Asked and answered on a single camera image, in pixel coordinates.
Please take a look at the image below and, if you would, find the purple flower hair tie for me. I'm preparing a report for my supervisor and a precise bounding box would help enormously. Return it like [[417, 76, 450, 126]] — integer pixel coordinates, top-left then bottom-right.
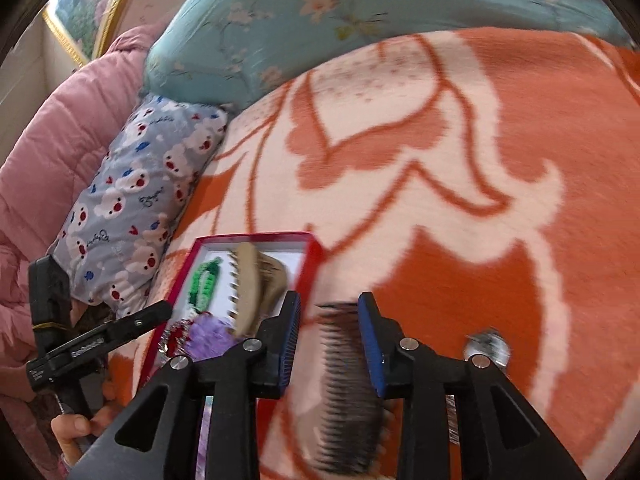
[[187, 312, 241, 361]]

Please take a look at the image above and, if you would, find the black hair comb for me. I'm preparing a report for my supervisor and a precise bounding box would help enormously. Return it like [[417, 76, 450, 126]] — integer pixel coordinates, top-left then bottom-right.
[[312, 301, 396, 476]]

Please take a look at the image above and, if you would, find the person's left hand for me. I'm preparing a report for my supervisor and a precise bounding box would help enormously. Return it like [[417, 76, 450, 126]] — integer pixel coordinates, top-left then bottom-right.
[[50, 402, 123, 468]]

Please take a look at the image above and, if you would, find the beige claw hair clip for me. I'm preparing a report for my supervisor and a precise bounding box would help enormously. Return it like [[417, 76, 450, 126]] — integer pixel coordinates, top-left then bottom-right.
[[227, 242, 293, 338]]

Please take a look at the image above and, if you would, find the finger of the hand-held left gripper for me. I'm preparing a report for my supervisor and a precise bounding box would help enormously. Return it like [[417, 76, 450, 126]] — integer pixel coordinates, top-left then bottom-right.
[[70, 301, 174, 361]]

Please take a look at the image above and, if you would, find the teal floral pillow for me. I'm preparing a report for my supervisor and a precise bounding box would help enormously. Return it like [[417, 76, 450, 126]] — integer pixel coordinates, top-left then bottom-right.
[[142, 0, 633, 111]]

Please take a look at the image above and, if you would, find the pink quilted comforter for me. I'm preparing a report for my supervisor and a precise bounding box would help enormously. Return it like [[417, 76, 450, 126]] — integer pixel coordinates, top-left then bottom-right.
[[0, 22, 173, 411]]

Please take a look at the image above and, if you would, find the grey bear print pillow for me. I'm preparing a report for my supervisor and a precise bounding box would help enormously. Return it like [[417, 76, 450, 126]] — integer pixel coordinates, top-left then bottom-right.
[[47, 94, 231, 311]]

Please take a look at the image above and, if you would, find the gold framed picture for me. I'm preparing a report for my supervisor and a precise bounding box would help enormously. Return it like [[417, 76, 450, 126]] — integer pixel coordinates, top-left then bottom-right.
[[42, 0, 146, 68]]

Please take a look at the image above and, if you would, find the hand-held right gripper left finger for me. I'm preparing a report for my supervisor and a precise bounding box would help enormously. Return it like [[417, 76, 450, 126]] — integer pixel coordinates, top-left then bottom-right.
[[67, 290, 302, 480]]

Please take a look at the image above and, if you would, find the orange and cream blanket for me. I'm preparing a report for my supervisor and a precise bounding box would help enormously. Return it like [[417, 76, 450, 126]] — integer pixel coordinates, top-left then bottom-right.
[[107, 27, 640, 480]]

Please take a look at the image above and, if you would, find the round silver jewelry piece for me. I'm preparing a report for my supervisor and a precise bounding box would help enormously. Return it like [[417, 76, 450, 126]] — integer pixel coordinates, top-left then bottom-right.
[[462, 327, 512, 368]]

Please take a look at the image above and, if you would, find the red velvet bow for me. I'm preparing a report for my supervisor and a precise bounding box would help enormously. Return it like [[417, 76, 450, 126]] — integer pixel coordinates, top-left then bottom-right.
[[159, 324, 190, 357]]

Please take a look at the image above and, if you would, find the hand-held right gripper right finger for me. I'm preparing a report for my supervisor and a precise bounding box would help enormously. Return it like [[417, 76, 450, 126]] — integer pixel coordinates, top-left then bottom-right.
[[357, 291, 588, 480]]

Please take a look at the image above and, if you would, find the green knitted hair clip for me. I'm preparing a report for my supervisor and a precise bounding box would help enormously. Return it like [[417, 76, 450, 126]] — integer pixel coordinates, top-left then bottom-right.
[[187, 256, 223, 306]]

